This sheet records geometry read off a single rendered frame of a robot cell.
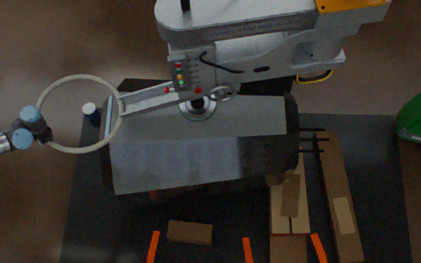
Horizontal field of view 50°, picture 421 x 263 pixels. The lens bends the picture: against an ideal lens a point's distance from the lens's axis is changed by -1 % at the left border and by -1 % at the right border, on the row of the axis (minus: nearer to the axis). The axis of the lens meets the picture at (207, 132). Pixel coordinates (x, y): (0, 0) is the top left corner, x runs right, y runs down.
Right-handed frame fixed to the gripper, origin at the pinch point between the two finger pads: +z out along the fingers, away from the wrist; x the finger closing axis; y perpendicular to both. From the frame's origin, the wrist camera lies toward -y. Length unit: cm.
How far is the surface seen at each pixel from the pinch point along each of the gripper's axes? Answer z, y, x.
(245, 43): -60, 45, 95
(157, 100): -12, 23, 60
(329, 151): 61, 100, 155
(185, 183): 21, 63, 49
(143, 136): 4, 30, 44
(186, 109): -2, 34, 72
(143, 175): 19, 44, 33
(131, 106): -6.0, 15.0, 47.2
